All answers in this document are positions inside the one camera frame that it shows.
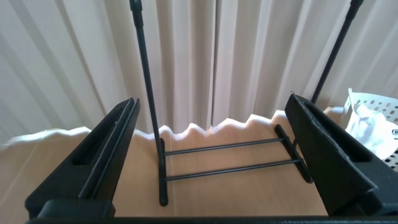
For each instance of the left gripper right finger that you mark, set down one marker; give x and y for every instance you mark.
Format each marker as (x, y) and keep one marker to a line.
(335, 168)

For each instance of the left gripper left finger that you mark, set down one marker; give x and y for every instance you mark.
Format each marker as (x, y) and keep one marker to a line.
(93, 168)

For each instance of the white printed t-shirt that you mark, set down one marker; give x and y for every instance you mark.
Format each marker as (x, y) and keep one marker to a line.
(370, 130)

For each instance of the white laundry basket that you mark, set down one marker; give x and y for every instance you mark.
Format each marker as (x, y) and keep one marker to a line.
(387, 107)

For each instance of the black clothes rack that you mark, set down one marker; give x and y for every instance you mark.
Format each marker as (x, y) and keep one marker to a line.
(147, 77)

